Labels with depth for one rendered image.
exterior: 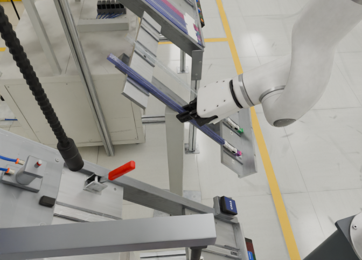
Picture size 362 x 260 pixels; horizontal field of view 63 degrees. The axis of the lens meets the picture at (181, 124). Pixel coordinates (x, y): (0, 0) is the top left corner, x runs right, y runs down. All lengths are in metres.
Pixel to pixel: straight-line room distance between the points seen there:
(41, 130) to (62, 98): 0.30
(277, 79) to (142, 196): 0.39
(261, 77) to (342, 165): 1.40
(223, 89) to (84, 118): 1.07
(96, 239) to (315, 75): 0.50
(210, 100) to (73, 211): 0.40
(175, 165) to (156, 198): 0.51
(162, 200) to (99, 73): 0.87
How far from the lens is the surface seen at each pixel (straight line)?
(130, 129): 1.72
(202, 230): 0.20
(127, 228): 0.20
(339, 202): 1.89
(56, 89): 1.55
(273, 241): 1.68
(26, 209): 0.46
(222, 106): 0.71
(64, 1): 1.21
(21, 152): 0.48
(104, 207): 0.59
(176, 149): 1.08
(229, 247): 0.83
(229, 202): 0.82
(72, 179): 0.58
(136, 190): 0.65
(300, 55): 0.60
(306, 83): 0.61
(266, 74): 0.69
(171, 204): 0.72
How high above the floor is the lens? 1.54
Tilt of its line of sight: 51 degrees down
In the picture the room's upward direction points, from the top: straight up
